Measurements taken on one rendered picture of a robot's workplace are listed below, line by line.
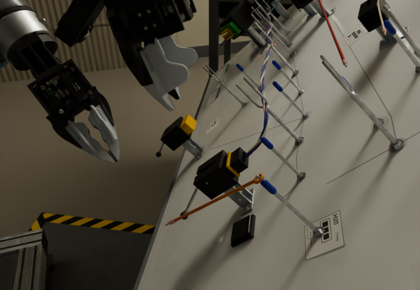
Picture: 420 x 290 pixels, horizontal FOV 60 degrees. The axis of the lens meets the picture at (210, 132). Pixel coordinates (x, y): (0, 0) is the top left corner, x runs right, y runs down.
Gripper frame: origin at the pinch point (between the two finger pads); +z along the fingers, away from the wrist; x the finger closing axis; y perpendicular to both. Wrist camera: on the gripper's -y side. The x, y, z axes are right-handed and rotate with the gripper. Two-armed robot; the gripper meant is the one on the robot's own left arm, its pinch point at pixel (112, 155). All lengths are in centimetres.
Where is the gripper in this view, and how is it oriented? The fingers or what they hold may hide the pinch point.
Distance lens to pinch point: 59.6
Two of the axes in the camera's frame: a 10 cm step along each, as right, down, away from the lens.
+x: 7.7, -5.8, 2.6
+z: 6.0, 8.0, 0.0
